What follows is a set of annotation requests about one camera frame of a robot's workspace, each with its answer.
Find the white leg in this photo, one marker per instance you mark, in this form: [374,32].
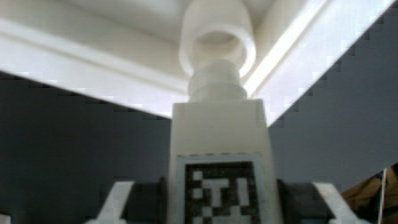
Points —
[223,185]

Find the white square tabletop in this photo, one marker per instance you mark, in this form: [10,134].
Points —
[97,46]

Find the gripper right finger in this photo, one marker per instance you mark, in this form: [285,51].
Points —
[314,204]

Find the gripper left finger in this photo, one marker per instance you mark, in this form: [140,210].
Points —
[134,205]

